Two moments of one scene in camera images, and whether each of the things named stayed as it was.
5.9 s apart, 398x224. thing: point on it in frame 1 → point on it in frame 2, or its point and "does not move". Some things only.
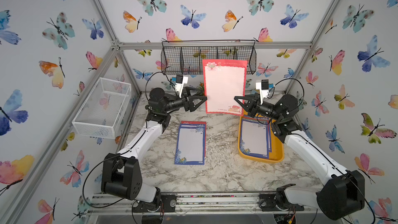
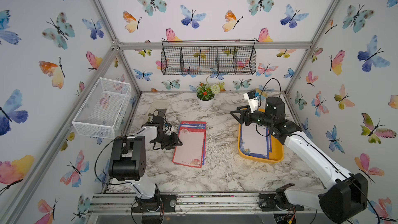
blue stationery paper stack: x=255 y=139 does not move
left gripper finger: x=194 y=108 → x=177 y=143
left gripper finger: x=197 y=95 → x=178 y=141
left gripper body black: x=185 y=106 → x=166 y=140
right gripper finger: x=250 y=98 → x=242 y=112
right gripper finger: x=248 y=106 → x=242 y=115
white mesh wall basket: x=102 y=113 does not move
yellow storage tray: x=276 y=156 does not move
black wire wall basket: x=187 y=57 does not move
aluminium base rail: x=194 y=203 does not move
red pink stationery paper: x=224 y=80 → x=190 y=152
